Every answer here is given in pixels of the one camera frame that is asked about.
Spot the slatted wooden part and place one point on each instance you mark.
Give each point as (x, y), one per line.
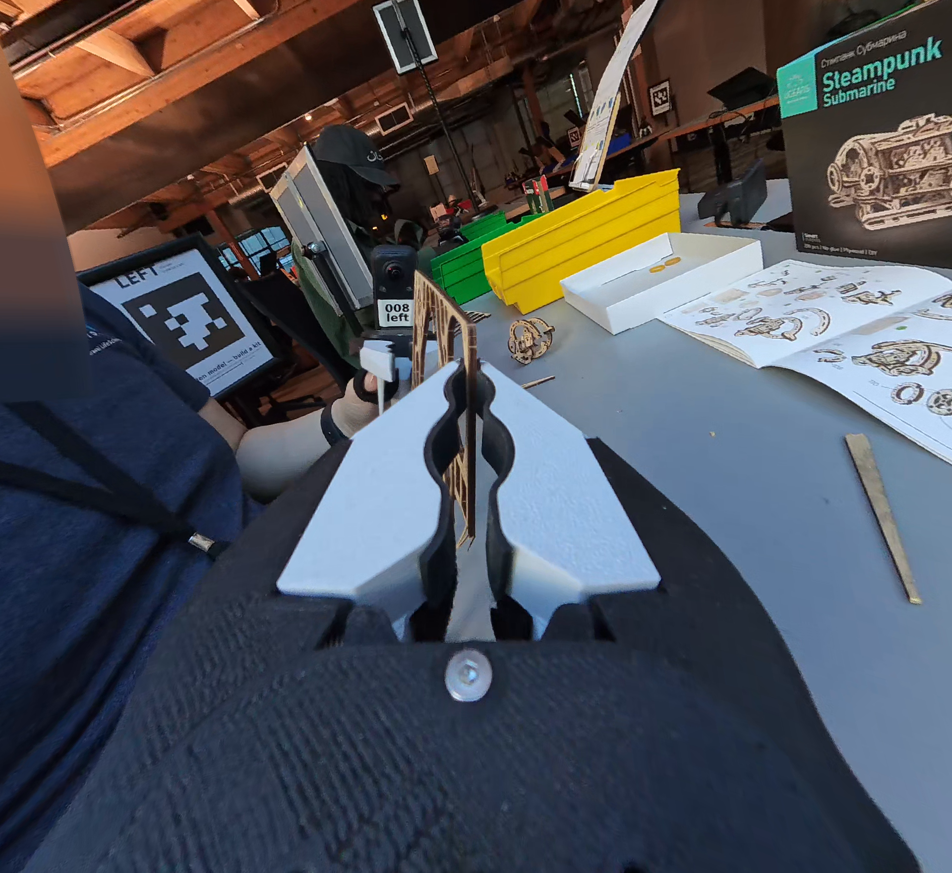
(476, 316)

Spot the silver light panel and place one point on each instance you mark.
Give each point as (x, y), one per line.
(320, 218)

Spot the instruction booklet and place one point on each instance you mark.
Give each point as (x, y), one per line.
(781, 337)

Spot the wall marker tag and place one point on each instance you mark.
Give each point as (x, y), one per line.
(661, 97)

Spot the clipboard with paper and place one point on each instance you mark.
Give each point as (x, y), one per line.
(617, 84)

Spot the green plastic bin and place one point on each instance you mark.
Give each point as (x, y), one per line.
(457, 270)
(483, 224)

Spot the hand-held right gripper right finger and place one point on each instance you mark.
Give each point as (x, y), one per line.
(573, 516)

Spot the yellow plastic bin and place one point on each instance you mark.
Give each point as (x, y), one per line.
(580, 248)

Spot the person's left hand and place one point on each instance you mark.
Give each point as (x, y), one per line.
(364, 417)

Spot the white cardboard tray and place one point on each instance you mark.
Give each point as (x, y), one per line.
(632, 300)

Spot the black framed marker sign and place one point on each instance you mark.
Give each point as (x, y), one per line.
(186, 315)

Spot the laser-cut wooden parts sheet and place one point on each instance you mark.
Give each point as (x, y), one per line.
(470, 345)

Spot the person's left forearm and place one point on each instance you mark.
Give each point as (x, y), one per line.
(282, 453)

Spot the black wristband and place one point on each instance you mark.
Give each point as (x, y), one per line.
(332, 428)

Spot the black model kit box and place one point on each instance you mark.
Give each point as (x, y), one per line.
(818, 166)

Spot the round wooden model assembly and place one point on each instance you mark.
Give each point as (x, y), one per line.
(529, 337)

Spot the small wooden splinter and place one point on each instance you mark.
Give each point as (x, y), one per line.
(539, 381)

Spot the black device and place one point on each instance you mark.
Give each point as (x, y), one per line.
(740, 200)

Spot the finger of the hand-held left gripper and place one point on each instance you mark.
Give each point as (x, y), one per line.
(404, 371)
(375, 359)

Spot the small light panel on pole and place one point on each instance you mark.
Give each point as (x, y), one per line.
(405, 32)

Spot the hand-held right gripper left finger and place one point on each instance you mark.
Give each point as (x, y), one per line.
(357, 516)

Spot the thin wooden stick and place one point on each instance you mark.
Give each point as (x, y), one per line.
(881, 516)

